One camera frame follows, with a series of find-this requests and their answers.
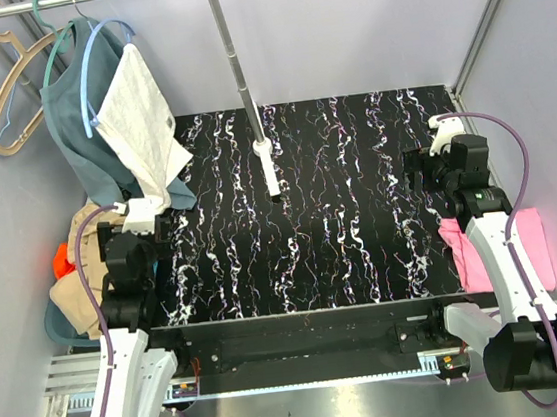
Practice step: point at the grey-green hanging t shirt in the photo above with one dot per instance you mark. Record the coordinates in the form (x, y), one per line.
(104, 178)

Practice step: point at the green hanger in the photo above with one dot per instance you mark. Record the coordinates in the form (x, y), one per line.
(62, 39)

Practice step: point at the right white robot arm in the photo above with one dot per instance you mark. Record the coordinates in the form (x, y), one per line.
(519, 347)

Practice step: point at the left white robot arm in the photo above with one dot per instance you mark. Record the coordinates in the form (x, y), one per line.
(133, 373)

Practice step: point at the beige wooden hanger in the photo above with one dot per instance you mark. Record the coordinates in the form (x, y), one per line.
(9, 93)

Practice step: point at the orange t shirt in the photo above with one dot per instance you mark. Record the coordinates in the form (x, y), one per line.
(62, 266)

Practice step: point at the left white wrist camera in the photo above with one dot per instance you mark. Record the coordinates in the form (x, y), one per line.
(140, 215)

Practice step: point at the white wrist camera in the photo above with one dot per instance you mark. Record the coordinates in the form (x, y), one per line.
(446, 127)
(140, 215)

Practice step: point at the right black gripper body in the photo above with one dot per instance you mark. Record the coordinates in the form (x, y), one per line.
(436, 176)

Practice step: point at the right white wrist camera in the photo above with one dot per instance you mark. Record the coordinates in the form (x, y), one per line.
(446, 127)

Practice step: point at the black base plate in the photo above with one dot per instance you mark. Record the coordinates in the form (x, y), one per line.
(299, 349)

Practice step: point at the beige t shirt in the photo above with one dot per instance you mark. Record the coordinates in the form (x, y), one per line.
(68, 293)

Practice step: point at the white hanging t shirt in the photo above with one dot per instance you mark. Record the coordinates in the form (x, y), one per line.
(136, 122)

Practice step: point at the blue plastic laundry basket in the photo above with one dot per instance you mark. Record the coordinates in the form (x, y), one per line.
(61, 331)

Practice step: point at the aluminium frame rail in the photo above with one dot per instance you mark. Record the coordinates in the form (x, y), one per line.
(487, 18)

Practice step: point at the folded pink t shirt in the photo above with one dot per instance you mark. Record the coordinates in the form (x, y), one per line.
(471, 271)

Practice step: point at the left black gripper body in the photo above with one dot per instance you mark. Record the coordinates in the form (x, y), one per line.
(152, 244)

